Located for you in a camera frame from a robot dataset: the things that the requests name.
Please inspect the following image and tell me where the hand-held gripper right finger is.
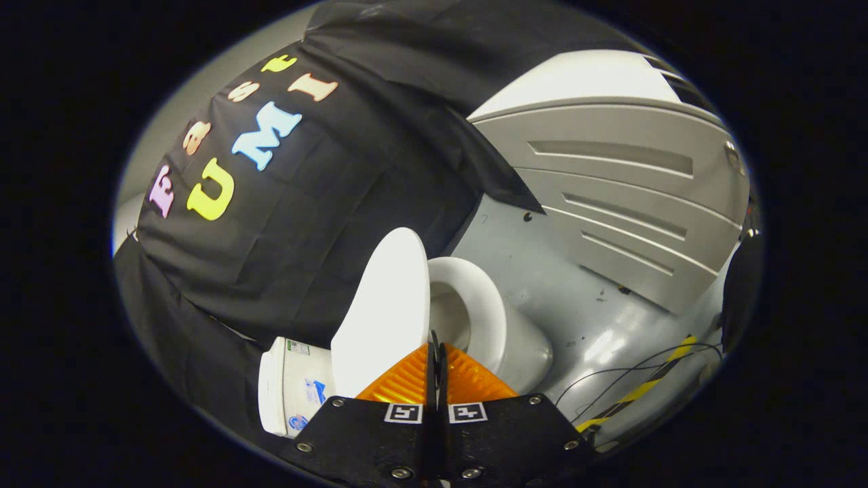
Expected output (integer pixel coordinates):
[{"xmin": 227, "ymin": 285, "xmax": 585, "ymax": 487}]
[{"xmin": 434, "ymin": 339, "xmax": 597, "ymax": 488}]

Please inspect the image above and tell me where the white toilet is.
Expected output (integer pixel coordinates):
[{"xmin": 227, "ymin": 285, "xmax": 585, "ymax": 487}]
[{"xmin": 258, "ymin": 256, "xmax": 553, "ymax": 438}]

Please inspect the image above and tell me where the black backdrop cloth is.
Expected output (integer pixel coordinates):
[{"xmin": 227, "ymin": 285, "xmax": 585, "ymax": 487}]
[{"xmin": 112, "ymin": 0, "xmax": 652, "ymax": 441}]

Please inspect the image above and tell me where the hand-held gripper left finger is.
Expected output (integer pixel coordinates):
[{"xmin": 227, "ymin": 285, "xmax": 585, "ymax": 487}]
[{"xmin": 281, "ymin": 330, "xmax": 438, "ymax": 488}]

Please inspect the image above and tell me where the thin black cable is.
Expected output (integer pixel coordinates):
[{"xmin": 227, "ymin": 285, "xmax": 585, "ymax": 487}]
[{"xmin": 556, "ymin": 342, "xmax": 723, "ymax": 407}]

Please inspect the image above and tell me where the white cabinet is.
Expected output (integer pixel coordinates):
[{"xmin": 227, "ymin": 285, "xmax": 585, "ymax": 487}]
[{"xmin": 468, "ymin": 49, "xmax": 750, "ymax": 316}]

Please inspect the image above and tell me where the yellow black floor tape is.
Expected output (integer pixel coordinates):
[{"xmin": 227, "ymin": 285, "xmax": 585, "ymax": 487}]
[{"xmin": 576, "ymin": 335, "xmax": 698, "ymax": 433}]

